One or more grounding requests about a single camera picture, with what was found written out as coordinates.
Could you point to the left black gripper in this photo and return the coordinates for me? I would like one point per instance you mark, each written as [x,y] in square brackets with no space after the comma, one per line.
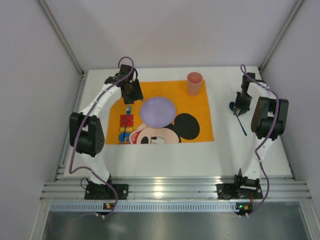
[132,97]

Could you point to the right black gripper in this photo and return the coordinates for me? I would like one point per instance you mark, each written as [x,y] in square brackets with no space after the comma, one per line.
[240,107]

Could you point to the blue plastic spoon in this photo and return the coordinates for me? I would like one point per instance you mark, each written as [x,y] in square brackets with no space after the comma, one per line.
[241,123]

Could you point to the blue plastic fork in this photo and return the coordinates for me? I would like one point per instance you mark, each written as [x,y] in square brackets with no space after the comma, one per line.
[128,112]

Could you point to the lilac plastic plate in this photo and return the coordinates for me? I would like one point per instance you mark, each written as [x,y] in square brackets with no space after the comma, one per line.
[157,112]

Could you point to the pink plastic cup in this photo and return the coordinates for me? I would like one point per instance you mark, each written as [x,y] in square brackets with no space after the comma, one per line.
[194,83]

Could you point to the orange Mickey Mouse cloth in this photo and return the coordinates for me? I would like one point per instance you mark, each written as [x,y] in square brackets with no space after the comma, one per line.
[192,122]

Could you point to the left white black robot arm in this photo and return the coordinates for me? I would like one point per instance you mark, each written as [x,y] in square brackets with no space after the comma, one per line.
[86,133]

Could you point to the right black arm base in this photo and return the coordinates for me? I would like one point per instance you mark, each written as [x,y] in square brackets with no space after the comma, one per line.
[229,191]

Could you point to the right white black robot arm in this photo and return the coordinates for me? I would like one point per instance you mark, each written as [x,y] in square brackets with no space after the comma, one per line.
[268,120]

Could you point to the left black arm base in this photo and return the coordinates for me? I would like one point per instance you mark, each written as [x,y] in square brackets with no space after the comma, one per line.
[95,191]

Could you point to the aluminium mounting rail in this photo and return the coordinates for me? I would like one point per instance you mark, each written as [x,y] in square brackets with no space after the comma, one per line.
[279,189]

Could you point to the slotted grey cable duct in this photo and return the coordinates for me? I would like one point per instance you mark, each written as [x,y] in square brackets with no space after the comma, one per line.
[144,207]

